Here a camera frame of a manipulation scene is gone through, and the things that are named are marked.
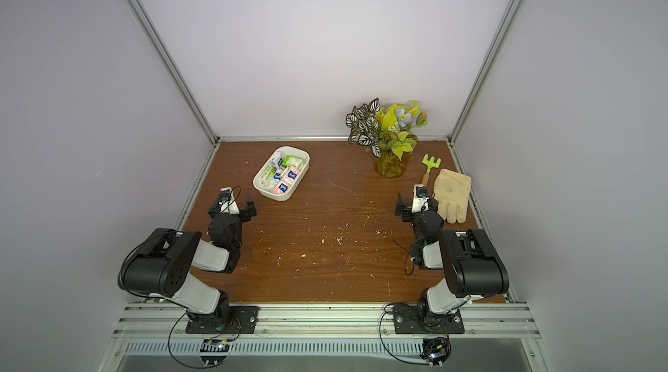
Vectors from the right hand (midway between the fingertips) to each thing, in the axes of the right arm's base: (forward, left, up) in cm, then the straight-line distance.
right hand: (417, 190), depth 89 cm
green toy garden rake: (+21, -10, -10) cm, 26 cm away
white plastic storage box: (+22, +47, -5) cm, 52 cm away
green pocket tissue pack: (+18, +49, -5) cm, 52 cm away
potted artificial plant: (+20, +10, +11) cm, 25 cm away
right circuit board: (-45, -1, -13) cm, 46 cm away
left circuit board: (-47, +61, -13) cm, 78 cm away
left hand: (-3, +63, +1) cm, 63 cm away
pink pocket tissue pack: (+4, +51, -6) cm, 51 cm away
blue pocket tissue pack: (+9, +47, -4) cm, 48 cm away
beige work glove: (+7, -16, -11) cm, 21 cm away
